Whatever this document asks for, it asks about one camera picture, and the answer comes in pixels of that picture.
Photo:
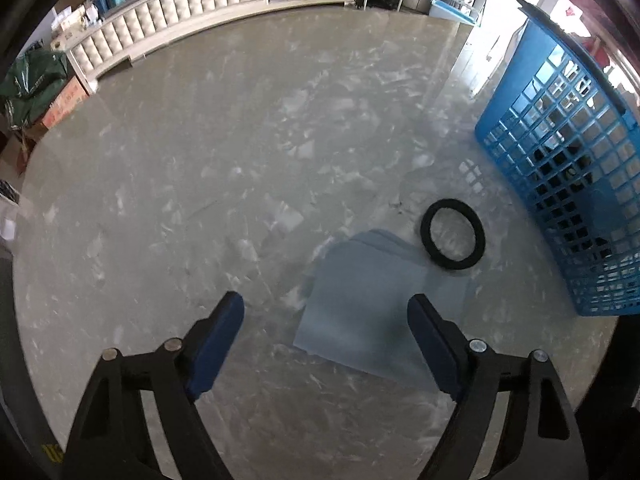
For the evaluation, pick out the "light blue storage bin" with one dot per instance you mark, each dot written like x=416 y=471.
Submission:
x=454 y=10

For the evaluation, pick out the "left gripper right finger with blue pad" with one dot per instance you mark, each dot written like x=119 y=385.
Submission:
x=540 y=438

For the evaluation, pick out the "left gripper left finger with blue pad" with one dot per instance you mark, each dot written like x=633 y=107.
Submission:
x=110 y=437

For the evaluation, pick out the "green plastic bag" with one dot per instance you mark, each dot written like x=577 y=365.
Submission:
x=32 y=83

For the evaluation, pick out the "white tufted tv cabinet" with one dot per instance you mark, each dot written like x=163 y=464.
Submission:
x=139 y=27

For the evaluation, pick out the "cardboard box with print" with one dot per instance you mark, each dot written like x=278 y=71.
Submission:
x=66 y=101

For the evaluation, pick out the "blue plastic basket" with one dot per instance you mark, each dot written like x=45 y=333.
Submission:
x=568 y=143

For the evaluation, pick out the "light blue cloth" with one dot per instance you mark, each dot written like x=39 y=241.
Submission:
x=356 y=313

